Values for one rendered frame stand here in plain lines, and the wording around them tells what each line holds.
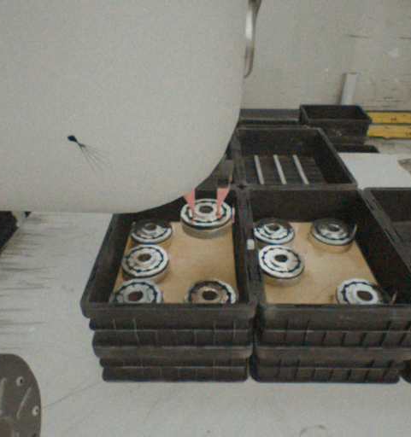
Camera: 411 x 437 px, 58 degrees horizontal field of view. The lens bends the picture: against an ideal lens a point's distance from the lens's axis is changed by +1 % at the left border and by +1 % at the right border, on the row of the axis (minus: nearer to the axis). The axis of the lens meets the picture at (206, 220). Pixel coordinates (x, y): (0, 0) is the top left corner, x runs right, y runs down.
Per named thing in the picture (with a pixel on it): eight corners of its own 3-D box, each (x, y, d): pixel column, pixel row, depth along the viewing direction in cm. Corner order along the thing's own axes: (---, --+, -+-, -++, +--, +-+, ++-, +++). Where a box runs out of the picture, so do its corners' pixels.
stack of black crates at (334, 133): (344, 165, 274) (359, 104, 248) (355, 184, 250) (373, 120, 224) (290, 163, 276) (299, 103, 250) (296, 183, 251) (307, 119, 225)
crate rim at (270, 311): (440, 320, 61) (445, 311, 60) (258, 318, 61) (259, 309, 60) (358, 195, 94) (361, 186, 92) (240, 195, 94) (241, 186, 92)
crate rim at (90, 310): (258, 318, 61) (259, 309, 60) (79, 318, 61) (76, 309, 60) (240, 195, 94) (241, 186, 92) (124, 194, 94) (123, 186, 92)
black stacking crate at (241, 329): (253, 352, 67) (257, 311, 60) (91, 352, 67) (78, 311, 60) (237, 224, 99) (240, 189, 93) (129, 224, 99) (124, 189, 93)
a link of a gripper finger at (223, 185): (196, 202, 76) (194, 161, 71) (230, 204, 75) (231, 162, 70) (190, 220, 70) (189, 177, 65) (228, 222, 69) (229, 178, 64)
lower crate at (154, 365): (249, 387, 73) (254, 350, 66) (99, 387, 73) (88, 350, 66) (237, 255, 106) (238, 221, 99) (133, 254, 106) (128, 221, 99)
